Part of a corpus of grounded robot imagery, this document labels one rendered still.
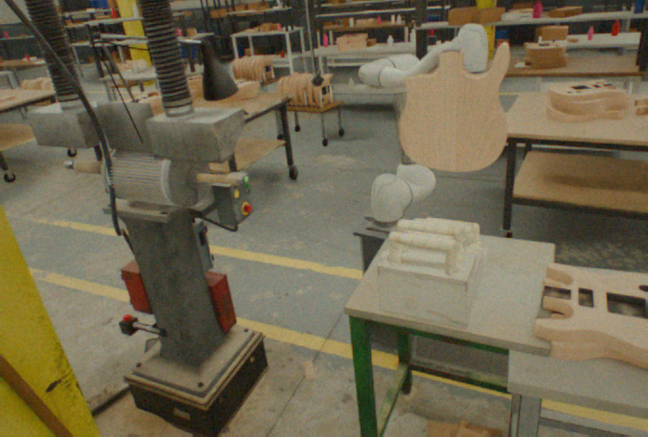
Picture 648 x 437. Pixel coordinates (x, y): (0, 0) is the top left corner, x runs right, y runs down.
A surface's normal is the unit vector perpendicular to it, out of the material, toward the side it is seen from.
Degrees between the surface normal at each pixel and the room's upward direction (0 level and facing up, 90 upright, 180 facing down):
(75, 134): 90
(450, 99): 91
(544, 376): 0
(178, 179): 88
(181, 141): 90
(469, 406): 0
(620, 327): 0
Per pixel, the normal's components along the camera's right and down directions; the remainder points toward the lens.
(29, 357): 0.91, 0.09
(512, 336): -0.10, -0.90
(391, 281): -0.43, 0.42
